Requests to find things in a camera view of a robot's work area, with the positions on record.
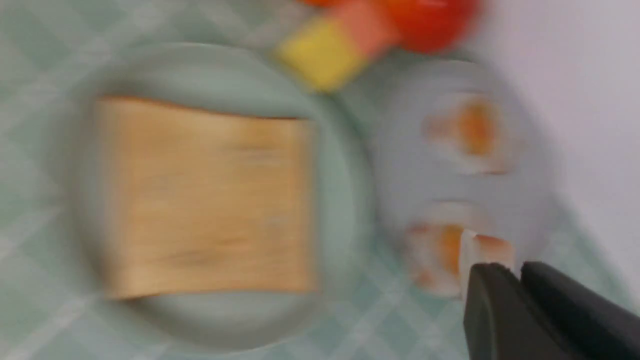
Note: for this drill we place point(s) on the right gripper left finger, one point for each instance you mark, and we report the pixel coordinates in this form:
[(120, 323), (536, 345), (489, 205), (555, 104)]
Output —
[(502, 322)]

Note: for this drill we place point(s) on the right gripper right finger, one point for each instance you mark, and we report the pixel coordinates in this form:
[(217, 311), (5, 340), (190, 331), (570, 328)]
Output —
[(596, 327)]

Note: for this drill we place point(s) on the toast slice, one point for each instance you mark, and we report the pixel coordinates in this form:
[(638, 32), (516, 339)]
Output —
[(202, 201)]

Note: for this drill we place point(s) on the fried egg front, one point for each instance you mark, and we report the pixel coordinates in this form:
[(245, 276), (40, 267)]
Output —
[(446, 240)]

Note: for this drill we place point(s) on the fried egg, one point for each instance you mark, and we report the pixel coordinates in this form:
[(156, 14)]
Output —
[(469, 130), (446, 240)]

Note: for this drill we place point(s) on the grey plate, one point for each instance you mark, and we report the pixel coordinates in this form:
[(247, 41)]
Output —
[(418, 180)]

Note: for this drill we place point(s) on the fried egg back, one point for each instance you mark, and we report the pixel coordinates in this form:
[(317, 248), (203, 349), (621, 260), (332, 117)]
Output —
[(469, 130)]

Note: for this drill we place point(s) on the red apple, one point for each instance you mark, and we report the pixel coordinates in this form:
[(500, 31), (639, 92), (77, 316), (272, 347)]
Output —
[(429, 26)]

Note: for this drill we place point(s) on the yellow block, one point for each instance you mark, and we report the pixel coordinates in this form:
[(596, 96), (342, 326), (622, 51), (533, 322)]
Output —
[(322, 54)]

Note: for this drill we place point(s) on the salmon pink block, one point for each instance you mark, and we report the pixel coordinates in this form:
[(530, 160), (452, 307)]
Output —
[(367, 26)]

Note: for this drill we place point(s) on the green plate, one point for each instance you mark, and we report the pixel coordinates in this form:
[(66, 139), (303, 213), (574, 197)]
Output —
[(223, 78)]

